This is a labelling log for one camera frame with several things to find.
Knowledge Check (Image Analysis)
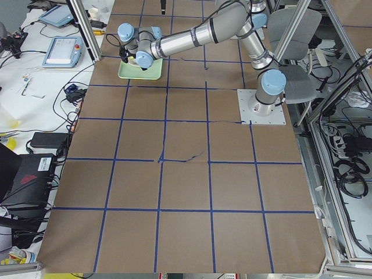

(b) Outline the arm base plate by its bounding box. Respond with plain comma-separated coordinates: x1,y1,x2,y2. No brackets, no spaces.
237,89,286,126

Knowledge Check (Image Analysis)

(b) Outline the light green tray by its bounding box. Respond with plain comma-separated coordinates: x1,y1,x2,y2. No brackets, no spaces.
117,59,163,80

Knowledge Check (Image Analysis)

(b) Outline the white paper cup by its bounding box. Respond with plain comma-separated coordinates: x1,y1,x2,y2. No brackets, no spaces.
88,7,99,20

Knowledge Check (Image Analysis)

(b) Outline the white round plate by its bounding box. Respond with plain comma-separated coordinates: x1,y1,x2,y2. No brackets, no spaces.
128,57,141,67

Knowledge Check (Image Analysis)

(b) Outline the grey chair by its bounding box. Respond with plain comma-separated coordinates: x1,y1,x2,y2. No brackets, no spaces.
267,8,322,104

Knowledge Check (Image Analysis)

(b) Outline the black power brick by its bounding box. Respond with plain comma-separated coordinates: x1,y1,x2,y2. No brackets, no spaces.
30,132,67,149

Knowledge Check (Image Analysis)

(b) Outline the aluminium frame post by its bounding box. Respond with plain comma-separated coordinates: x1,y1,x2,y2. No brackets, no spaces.
66,0,102,62

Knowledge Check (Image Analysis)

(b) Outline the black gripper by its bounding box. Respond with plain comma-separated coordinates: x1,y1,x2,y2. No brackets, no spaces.
119,44,138,63

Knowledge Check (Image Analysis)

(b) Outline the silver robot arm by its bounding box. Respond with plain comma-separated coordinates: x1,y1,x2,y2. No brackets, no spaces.
117,1,287,117

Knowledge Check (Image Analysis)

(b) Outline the blue teach pendant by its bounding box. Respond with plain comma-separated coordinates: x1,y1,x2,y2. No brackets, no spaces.
42,36,84,68
38,5,74,28

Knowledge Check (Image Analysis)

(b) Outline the black laptop computer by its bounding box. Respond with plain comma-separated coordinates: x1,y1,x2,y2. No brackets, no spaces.
1,144,56,208

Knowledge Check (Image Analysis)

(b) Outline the blue teach pendant far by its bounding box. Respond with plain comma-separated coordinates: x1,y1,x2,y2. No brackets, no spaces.
38,5,74,28

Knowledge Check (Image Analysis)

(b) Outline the blue teach pendant near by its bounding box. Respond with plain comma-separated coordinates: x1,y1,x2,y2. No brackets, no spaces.
42,36,84,68

